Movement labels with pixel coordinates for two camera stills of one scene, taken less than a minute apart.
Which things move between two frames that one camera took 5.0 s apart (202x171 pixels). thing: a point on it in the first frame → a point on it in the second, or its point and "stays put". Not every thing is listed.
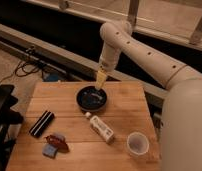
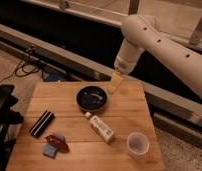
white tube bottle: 106,133 stays put
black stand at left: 4,119 stays put
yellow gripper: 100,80 → 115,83
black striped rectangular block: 41,124 stays put
